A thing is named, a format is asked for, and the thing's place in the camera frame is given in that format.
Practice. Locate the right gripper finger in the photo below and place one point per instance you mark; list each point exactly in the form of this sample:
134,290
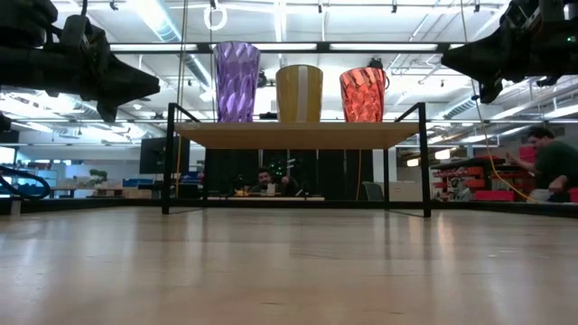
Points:
469,58
490,92

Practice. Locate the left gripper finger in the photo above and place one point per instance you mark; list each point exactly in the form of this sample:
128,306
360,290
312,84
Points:
109,110
131,83

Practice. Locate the purple faceted plastic cup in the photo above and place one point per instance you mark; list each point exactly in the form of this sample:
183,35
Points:
237,86

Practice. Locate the red faceted plastic cup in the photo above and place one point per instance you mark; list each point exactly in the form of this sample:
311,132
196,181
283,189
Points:
361,97

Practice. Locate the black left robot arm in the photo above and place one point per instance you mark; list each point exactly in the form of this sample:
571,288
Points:
22,20

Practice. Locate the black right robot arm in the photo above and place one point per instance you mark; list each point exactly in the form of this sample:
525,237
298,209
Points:
542,11

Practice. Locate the wooden shelf black legs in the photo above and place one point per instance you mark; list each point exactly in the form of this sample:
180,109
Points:
293,135

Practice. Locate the potted plant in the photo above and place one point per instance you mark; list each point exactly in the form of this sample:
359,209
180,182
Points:
98,175

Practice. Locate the black monitor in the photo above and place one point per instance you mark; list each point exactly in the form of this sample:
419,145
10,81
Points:
158,155

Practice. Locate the person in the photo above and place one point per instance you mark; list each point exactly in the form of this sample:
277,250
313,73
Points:
266,180
557,162

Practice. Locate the black partition panels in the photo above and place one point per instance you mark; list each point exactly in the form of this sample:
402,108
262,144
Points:
230,171

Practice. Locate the grey office chair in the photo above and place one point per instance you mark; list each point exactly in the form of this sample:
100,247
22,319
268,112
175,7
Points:
372,192

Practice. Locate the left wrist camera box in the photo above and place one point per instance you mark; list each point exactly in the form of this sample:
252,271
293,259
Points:
83,31

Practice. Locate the black table edge rail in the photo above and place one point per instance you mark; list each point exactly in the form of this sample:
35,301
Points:
90,205

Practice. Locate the black metal rig frame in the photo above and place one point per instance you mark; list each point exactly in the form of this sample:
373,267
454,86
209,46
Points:
323,47

